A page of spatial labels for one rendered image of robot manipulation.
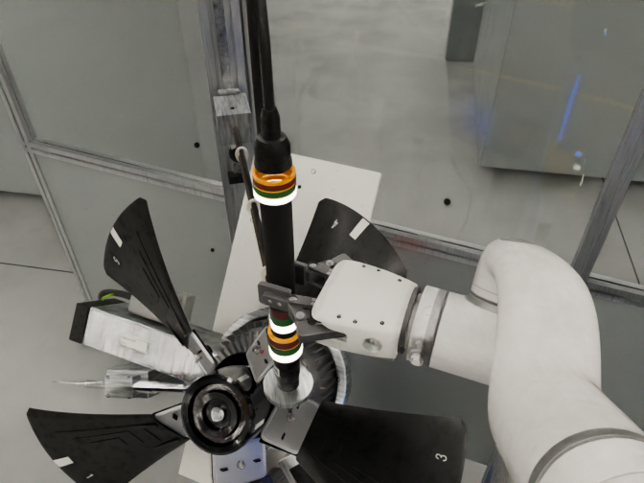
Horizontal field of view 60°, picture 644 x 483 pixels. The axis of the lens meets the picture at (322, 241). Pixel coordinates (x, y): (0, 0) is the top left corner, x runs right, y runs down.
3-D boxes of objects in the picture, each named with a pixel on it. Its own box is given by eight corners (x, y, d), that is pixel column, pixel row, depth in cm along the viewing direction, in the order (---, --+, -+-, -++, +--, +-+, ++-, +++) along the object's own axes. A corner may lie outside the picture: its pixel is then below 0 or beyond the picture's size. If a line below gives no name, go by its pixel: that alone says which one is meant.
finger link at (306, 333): (316, 359, 58) (285, 327, 61) (372, 324, 61) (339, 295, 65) (316, 353, 57) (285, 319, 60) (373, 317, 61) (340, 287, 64)
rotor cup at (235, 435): (202, 421, 96) (160, 447, 83) (221, 339, 95) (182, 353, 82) (279, 450, 91) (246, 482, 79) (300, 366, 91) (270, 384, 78)
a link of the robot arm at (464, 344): (447, 292, 55) (425, 378, 57) (586, 331, 52) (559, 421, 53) (453, 277, 63) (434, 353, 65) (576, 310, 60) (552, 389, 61)
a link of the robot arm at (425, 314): (423, 384, 60) (396, 376, 61) (441, 326, 66) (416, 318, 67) (433, 334, 54) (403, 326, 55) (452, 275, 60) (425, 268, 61)
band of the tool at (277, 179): (251, 185, 58) (248, 162, 56) (291, 180, 59) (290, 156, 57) (257, 210, 55) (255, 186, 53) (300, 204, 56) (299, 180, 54)
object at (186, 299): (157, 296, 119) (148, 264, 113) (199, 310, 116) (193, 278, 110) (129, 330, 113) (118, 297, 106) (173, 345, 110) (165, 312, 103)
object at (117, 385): (113, 394, 104) (113, 372, 104) (141, 395, 102) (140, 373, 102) (104, 397, 102) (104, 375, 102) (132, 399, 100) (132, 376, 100)
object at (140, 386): (221, 395, 98) (57, 386, 108) (221, 382, 98) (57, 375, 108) (216, 398, 96) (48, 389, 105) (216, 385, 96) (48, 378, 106)
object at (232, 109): (217, 126, 125) (212, 90, 119) (247, 122, 126) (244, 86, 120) (220, 149, 117) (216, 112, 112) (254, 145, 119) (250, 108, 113)
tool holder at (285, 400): (258, 360, 82) (252, 316, 76) (305, 352, 84) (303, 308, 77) (267, 413, 76) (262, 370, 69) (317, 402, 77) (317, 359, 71)
